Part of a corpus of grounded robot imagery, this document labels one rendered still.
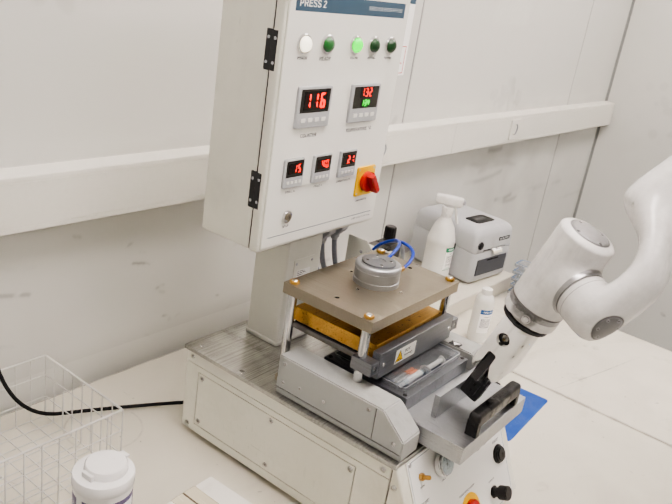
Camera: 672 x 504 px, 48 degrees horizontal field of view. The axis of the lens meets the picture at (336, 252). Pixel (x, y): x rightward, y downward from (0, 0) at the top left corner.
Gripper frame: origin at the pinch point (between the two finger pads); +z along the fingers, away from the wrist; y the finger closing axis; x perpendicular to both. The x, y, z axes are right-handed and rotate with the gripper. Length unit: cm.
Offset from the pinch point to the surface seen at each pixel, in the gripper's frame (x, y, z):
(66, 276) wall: 68, -25, 27
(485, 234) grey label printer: 38, 91, 21
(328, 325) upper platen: 22.9, -10.3, 3.8
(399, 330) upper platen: 14.6, -2.8, 0.2
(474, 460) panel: -6.7, 4.0, 14.1
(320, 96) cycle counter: 45, -7, -25
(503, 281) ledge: 29, 101, 34
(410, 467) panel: -2.0, -14.3, 9.2
